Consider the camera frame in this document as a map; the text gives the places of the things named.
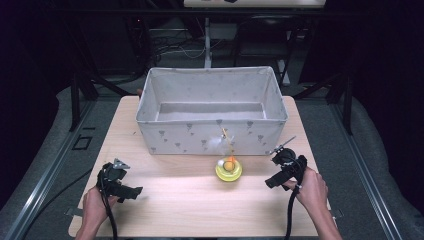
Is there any white metal pole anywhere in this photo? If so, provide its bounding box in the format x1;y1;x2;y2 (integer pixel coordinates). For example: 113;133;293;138
203;17;213;69

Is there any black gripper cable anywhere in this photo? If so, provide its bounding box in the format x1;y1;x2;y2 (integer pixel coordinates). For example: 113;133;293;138
99;168;119;240
284;156;306;240

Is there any yellow feather toy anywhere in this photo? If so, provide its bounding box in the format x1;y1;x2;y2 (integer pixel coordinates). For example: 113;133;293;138
206;128;244;183

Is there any black chair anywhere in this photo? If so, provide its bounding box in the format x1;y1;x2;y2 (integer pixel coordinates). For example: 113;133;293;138
231;14;301;86

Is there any black metal stand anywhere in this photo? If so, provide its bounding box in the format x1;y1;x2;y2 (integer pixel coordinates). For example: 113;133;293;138
68;71;134;133
293;71;354;136

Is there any person's left hand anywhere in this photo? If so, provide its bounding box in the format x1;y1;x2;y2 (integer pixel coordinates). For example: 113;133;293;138
82;185;120;229

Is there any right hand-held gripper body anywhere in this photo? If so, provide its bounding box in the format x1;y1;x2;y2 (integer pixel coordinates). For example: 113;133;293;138
268;135;308;183

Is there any person's right hand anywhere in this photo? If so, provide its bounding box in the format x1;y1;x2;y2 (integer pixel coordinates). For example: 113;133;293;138
282;166;330;215

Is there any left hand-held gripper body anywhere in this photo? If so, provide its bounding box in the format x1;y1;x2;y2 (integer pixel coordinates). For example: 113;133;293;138
96;158;131;198

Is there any metal floor rail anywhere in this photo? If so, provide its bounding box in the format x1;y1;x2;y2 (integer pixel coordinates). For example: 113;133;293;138
3;99;98;240
329;99;404;240

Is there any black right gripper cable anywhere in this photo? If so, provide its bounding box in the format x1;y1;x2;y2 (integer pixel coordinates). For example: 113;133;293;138
284;156;306;240

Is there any grey printed fabric storage box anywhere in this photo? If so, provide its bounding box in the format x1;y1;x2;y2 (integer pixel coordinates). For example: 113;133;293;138
135;66;289;156

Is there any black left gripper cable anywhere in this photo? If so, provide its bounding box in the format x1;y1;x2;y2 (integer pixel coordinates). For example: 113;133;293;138
99;168;119;240

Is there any black floor cable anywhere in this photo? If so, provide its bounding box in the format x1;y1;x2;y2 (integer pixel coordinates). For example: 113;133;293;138
28;168;94;231

